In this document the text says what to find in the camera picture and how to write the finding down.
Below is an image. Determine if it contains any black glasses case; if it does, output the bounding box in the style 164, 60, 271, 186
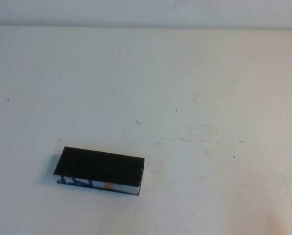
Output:
53, 146, 146, 196

